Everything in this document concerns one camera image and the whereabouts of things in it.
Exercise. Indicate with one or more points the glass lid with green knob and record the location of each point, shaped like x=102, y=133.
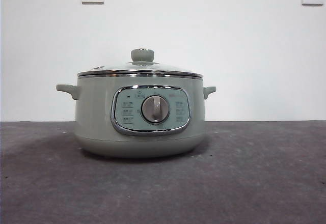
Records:
x=142, y=54

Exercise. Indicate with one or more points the sage green electric cooking pot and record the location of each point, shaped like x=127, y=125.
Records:
x=96, y=112

